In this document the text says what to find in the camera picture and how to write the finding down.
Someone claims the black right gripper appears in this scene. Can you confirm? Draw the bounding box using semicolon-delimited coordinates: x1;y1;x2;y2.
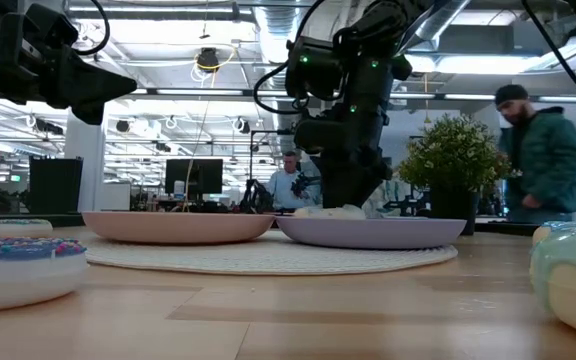
295;49;414;209

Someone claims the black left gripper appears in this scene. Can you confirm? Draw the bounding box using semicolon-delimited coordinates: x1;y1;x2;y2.
0;9;138;126

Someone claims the small teal frosted donut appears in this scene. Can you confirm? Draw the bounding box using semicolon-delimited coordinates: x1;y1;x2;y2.
0;218;55;239

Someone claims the purple roll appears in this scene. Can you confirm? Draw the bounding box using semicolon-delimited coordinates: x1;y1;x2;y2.
0;236;90;314

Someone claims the purple plate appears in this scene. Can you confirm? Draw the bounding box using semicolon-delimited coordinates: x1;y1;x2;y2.
275;215;468;250

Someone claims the person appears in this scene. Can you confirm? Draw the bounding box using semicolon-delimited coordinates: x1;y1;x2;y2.
493;83;576;225
263;150;322;211

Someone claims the large black panel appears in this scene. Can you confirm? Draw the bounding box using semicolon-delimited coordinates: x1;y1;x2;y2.
28;156;85;215

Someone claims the round white woven placemat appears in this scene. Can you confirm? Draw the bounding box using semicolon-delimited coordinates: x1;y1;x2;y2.
84;234;460;277

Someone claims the potted green plant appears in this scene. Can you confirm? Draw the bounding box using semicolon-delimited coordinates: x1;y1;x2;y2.
397;113;515;237

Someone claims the long linear ceiling light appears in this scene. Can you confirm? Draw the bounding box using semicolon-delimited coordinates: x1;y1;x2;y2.
132;87;576;103

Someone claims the black computer monitor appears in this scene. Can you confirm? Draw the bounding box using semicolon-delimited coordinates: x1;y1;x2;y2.
164;158;225;196

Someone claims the pink plate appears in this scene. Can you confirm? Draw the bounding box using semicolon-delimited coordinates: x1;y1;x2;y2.
81;210;276;245

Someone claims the light blue frosted donut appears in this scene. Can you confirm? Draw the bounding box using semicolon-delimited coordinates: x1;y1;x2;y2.
531;220;576;247

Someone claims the green frosted donut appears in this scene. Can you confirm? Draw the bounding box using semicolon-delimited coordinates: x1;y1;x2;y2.
528;227;576;345

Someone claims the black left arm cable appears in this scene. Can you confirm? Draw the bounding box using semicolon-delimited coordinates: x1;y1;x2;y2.
73;0;112;56

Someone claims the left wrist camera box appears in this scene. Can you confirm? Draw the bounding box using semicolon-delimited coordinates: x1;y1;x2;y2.
17;2;80;51

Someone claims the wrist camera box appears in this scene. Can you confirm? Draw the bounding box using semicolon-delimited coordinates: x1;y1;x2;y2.
285;35;345;101
17;2;80;51

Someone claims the black ceiling-mounted camera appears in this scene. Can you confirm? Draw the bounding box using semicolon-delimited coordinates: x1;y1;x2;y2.
195;46;222;72

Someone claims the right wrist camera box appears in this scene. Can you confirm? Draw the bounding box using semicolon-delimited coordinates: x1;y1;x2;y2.
285;35;345;101

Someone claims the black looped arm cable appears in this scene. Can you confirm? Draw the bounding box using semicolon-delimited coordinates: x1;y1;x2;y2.
252;0;327;116

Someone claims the corrugated silver air duct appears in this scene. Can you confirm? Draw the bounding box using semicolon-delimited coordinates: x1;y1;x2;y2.
253;0;309;166

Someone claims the smooth silver air duct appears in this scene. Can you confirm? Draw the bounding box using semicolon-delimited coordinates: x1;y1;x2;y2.
397;0;472;54

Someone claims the black straight hanging cable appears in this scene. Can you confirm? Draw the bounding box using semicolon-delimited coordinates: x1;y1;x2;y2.
520;0;576;126

